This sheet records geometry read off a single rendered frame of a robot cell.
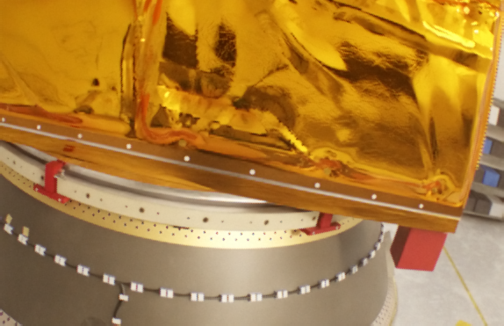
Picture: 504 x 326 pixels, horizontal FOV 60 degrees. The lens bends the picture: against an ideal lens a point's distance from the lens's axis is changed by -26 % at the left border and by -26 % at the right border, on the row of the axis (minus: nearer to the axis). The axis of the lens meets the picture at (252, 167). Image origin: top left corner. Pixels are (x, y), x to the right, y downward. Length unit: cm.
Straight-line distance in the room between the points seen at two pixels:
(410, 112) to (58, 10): 95
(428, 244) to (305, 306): 41
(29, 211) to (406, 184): 105
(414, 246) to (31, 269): 114
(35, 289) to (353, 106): 101
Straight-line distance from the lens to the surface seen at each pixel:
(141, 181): 136
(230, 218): 137
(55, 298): 147
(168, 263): 140
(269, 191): 138
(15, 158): 152
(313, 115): 129
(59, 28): 136
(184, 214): 134
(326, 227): 153
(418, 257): 157
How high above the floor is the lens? 225
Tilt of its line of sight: 18 degrees down
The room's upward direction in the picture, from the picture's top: 12 degrees clockwise
